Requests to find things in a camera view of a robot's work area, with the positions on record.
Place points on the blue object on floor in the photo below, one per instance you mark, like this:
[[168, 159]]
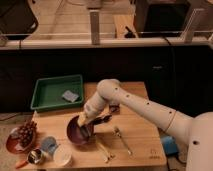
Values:
[[169, 145]]

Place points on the wooden board with black clamp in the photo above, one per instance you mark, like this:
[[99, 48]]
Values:
[[124, 27]]

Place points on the grey blue sponge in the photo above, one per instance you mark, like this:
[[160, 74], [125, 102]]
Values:
[[70, 96]]

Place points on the green plastic tray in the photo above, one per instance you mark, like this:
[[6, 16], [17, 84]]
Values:
[[48, 93]]

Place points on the red plate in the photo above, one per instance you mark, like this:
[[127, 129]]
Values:
[[13, 146]]

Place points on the yellow chopstick left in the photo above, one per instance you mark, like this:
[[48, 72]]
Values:
[[105, 157]]

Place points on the blue cup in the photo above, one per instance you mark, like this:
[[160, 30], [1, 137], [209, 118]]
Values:
[[49, 145]]

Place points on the purple grapes bunch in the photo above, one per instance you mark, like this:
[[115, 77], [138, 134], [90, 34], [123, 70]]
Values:
[[26, 133]]

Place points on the black box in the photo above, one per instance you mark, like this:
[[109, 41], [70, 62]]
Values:
[[160, 18]]

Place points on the metal measuring cup orange handle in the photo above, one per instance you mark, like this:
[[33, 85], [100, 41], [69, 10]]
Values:
[[35, 157]]

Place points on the grey metal post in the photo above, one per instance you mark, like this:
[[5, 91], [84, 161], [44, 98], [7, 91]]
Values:
[[95, 29]]

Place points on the silver fork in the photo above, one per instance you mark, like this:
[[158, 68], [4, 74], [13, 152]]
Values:
[[118, 133]]

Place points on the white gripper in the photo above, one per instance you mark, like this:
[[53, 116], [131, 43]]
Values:
[[94, 105]]

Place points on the black office chair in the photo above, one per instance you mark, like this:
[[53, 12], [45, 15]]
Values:
[[17, 20]]

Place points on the purple bowl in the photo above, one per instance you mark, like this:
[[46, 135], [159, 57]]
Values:
[[79, 135]]

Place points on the white cup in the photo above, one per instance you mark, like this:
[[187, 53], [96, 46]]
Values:
[[63, 156]]

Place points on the yellow eraser sponge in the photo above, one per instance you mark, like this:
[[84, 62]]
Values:
[[82, 119]]

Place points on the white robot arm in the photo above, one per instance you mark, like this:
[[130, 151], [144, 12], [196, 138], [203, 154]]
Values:
[[195, 132]]

